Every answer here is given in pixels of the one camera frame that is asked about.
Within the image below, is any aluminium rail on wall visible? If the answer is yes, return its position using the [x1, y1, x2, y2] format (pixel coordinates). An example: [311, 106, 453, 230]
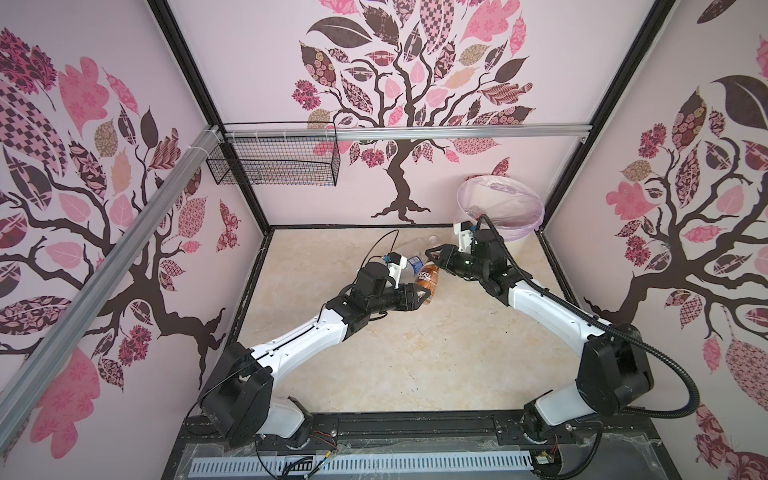
[225, 123, 592, 141]
[1, 125, 221, 450]

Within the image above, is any black corner frame post left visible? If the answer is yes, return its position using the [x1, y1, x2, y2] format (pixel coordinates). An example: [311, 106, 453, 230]
[146, 0, 271, 234]

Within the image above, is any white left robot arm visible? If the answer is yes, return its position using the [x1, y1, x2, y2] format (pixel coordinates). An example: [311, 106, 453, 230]
[198, 283, 432, 448]

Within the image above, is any black corner frame post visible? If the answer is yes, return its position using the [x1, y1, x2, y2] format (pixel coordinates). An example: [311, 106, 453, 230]
[541, 0, 679, 211]
[146, 0, 271, 234]

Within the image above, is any black wire mesh basket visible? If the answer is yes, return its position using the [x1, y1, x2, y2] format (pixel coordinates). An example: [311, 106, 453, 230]
[206, 120, 341, 187]

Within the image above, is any aluminium rail on back wall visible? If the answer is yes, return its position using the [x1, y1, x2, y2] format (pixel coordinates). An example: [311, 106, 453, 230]
[225, 123, 592, 141]

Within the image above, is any black corrugated cable conduit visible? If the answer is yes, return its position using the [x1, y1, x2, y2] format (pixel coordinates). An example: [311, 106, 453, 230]
[476, 214, 701, 419]

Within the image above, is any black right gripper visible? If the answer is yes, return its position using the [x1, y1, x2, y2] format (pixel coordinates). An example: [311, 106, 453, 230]
[426, 244, 488, 283]

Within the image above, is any black corner frame post right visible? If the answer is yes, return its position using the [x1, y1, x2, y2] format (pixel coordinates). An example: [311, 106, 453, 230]
[541, 0, 679, 211]

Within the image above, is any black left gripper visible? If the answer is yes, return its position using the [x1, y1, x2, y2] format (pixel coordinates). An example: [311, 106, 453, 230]
[368, 282, 430, 314]

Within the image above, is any clear bottle with blue cap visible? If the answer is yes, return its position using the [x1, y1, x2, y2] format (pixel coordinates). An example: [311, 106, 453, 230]
[403, 255, 425, 278]

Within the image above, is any aluminium rail on left wall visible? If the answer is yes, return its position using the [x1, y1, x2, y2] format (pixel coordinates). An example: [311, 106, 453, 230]
[1, 125, 221, 450]

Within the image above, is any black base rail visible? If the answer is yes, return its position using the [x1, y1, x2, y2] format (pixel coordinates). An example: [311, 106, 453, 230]
[162, 410, 681, 479]

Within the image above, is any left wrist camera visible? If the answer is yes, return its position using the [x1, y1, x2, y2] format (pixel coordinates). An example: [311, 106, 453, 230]
[383, 252, 408, 289]

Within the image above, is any white bin with purple liner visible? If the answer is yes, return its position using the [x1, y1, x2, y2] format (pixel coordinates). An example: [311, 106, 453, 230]
[456, 175, 544, 241]

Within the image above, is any white slotted cable duct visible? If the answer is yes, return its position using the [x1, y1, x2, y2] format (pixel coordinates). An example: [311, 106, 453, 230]
[186, 451, 533, 479]

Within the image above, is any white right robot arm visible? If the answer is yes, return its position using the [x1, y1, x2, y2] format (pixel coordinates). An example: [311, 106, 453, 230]
[425, 230, 654, 443]

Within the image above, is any crushed orange coffee bottle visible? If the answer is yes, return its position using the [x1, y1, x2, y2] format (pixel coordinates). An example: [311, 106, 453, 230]
[415, 262, 439, 302]

